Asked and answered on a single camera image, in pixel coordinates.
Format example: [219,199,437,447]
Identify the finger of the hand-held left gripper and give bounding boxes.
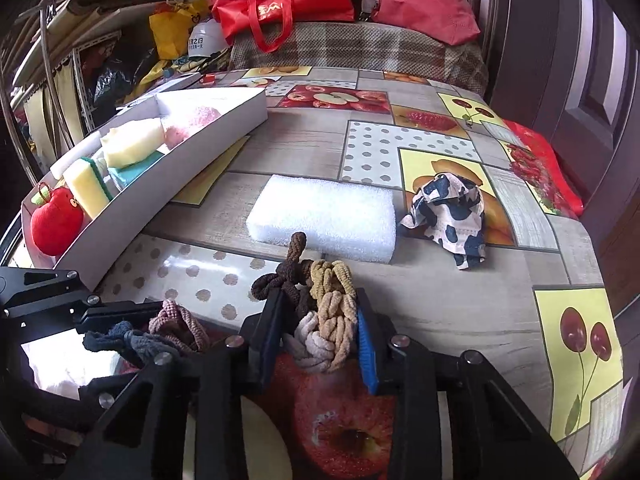
[75,300,167,335]

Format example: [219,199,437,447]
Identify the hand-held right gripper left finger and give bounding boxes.
[50,287,286,480]

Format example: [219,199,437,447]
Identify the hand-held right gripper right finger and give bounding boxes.
[354,287,578,480]

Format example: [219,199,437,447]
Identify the blue grey hair tie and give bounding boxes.
[82,321,173,366]

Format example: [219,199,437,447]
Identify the pink brown hair tie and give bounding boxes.
[148,299,210,353]

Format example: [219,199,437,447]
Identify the braided brown beige hair ties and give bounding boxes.
[250,231,358,373]

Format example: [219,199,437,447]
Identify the red apple plush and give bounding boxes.
[30,182,86,257]

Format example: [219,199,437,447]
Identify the yellow green sponge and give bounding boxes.
[62,156,112,221]

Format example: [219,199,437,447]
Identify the white cardboard box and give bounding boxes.
[20,87,268,291]

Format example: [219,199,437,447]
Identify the teal sponge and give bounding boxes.
[107,152,166,193]

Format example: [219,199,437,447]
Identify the pale yellow sponge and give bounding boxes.
[99,119,167,170]

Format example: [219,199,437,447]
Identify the pink soft ball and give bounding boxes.
[161,125,203,151]

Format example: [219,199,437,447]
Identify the pink fluffy pompom keychain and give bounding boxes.
[170,103,224,136]

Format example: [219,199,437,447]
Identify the white cloth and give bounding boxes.
[22,337,126,391]

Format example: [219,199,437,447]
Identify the white foam block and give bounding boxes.
[246,174,397,264]

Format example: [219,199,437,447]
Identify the cow-print cloth scrunchie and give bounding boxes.
[399,171,487,271]

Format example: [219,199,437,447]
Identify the yellow curtain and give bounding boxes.
[22,62,86,156]

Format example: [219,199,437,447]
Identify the black plastic bag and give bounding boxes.
[92,57,133,106]

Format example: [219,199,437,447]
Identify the yellow cloth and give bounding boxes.
[127,52,231,96]

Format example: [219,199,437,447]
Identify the red printed bag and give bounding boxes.
[502,120,585,218]

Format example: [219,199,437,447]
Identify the metal shelf rack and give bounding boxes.
[0,0,151,181]

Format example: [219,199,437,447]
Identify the white helmet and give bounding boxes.
[186,19,232,58]

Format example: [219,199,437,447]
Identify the yellow shopping bag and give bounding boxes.
[149,0,211,61]

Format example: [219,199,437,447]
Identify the plaid blanket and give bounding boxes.
[229,20,490,95]

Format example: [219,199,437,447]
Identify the red tote bag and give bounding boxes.
[210,0,357,53]

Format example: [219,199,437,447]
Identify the red non-woven bag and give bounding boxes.
[375,0,482,45]

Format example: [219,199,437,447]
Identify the brown door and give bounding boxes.
[467,0,640,311]

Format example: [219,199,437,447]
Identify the chrome clothes rail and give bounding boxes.
[0,5,76,186]

